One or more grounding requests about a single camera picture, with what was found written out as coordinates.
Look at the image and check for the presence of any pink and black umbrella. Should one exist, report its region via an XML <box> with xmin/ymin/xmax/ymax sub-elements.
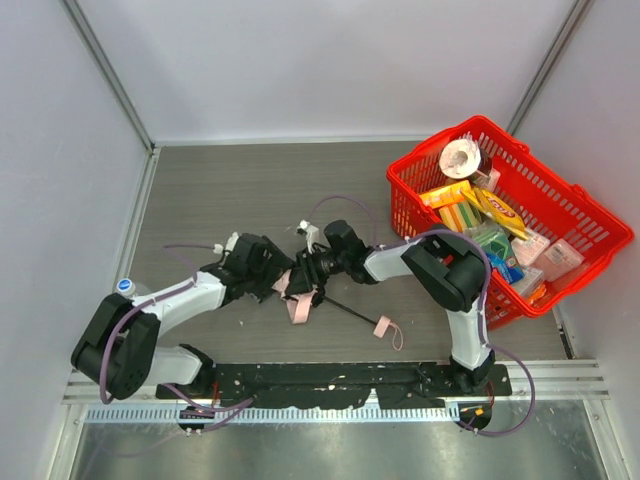
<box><xmin>272</xmin><ymin>270</ymin><xmax>404</xmax><ymax>351</ymax></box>

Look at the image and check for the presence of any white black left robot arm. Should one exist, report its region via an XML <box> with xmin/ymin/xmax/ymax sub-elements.
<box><xmin>71</xmin><ymin>233</ymin><xmax>294</xmax><ymax>404</ymax></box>

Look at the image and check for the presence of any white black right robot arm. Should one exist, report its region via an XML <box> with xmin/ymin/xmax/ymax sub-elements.
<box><xmin>274</xmin><ymin>220</ymin><xmax>495</xmax><ymax>393</ymax></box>

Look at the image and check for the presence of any clear plastic water bottle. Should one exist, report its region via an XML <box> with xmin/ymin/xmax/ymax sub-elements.
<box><xmin>115</xmin><ymin>278</ymin><xmax>150</xmax><ymax>298</ymax></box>

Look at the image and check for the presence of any orange snack box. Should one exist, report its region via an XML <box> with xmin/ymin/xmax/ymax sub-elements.
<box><xmin>419</xmin><ymin>180</ymin><xmax>472</xmax><ymax>210</ymax></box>

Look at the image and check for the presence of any yellow green sponge pack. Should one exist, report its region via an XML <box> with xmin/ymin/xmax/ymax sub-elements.
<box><xmin>438</xmin><ymin>200</ymin><xmax>481</xmax><ymax>233</ymax></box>

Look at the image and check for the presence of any toilet paper roll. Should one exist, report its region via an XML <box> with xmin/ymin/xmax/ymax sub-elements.
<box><xmin>439</xmin><ymin>138</ymin><xmax>481</xmax><ymax>180</ymax></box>

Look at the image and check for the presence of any green snack packet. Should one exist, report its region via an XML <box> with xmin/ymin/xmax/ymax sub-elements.
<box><xmin>463</xmin><ymin>223</ymin><xmax>517</xmax><ymax>262</ymax></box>

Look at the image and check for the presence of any dark brown jar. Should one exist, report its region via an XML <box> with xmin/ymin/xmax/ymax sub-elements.
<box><xmin>470</xmin><ymin>149</ymin><xmax>493</xmax><ymax>189</ymax></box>

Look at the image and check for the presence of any yellow Lays chips bag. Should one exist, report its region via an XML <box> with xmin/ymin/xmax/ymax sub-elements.
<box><xmin>461</xmin><ymin>187</ymin><xmax>529</xmax><ymax>240</ymax></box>

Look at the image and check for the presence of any blue snack packet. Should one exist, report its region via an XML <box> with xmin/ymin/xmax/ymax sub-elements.
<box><xmin>487</xmin><ymin>252</ymin><xmax>524</xmax><ymax>284</ymax></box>

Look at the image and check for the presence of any pink packaged item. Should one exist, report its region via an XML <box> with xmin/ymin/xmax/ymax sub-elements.
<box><xmin>511</xmin><ymin>229</ymin><xmax>551</xmax><ymax>266</ymax></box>

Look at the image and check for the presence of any red plastic shopping basket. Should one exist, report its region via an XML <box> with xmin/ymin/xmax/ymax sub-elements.
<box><xmin>386</xmin><ymin>115</ymin><xmax>634</xmax><ymax>329</ymax></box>

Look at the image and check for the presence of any clear labelled plastic container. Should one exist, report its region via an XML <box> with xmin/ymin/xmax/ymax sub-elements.
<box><xmin>532</xmin><ymin>239</ymin><xmax>584</xmax><ymax>282</ymax></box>

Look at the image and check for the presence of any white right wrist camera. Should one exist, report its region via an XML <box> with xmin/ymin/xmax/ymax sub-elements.
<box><xmin>296</xmin><ymin>220</ymin><xmax>320</xmax><ymax>253</ymax></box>

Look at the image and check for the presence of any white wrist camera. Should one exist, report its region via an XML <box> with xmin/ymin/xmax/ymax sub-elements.
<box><xmin>212</xmin><ymin>232</ymin><xmax>240</xmax><ymax>255</ymax></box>
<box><xmin>296</xmin><ymin>220</ymin><xmax>320</xmax><ymax>253</ymax></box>

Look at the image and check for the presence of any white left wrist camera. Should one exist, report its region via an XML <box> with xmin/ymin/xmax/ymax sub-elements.
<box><xmin>212</xmin><ymin>232</ymin><xmax>240</xmax><ymax>255</ymax></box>

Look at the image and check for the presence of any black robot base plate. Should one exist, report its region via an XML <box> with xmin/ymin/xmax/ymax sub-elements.
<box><xmin>177</xmin><ymin>362</ymin><xmax>512</xmax><ymax>410</ymax></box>

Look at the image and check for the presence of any white slotted cable duct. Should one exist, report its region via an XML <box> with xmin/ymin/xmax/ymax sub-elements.
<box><xmin>85</xmin><ymin>403</ymin><xmax>459</xmax><ymax>425</ymax></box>

